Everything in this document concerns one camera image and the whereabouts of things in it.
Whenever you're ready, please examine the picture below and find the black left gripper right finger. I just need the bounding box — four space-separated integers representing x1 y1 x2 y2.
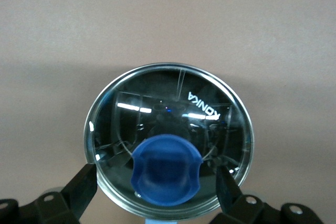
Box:
214 165 320 224

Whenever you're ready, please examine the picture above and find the brown table mat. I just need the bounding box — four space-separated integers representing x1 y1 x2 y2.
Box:
0 0 336 224

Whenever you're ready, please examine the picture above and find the glass lid with blue knob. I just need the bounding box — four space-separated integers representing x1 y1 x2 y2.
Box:
83 62 255 220

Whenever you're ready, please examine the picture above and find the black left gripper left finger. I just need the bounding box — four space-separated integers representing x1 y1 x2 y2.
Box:
0 163 98 224

